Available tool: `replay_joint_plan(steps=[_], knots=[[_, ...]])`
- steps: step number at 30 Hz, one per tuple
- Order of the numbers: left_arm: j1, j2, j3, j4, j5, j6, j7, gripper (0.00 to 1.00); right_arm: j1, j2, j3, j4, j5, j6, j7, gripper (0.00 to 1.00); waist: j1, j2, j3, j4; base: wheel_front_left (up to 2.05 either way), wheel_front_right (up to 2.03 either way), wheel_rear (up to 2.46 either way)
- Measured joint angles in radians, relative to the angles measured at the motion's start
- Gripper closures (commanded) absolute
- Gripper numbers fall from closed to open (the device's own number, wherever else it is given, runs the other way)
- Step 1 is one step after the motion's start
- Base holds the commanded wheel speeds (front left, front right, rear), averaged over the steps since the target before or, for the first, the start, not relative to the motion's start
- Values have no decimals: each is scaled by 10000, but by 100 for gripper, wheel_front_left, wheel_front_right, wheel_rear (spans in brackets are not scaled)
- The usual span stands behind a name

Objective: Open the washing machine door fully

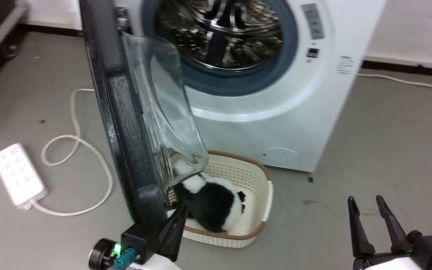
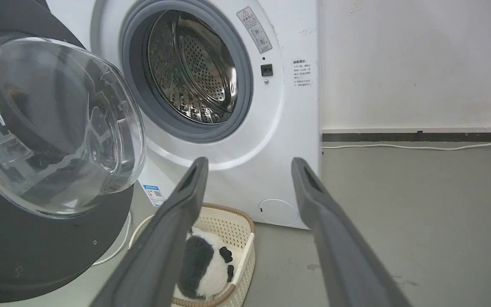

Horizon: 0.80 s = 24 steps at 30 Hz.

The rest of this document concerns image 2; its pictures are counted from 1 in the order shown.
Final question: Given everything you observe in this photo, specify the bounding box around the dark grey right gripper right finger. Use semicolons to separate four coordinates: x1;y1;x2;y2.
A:
291;157;412;307

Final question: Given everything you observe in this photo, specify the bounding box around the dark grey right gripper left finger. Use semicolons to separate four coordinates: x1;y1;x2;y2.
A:
90;157;209;307

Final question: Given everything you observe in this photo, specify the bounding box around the black washing machine door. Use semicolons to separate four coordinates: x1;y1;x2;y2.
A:
0;0;147;304

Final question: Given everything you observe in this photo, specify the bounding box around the white front-load washing machine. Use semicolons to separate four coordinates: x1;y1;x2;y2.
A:
46;0;322;230

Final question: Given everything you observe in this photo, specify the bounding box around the black and white plush toy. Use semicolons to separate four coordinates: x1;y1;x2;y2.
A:
176;227;235;300

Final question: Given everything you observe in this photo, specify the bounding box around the cream plastic laundry basket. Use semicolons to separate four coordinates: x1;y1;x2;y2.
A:
129;203;256;307

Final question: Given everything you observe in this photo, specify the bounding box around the thin white hose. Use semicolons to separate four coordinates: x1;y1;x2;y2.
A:
92;211;132;266

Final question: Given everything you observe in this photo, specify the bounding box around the white power cable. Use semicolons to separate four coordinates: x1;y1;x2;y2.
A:
321;132;491;151

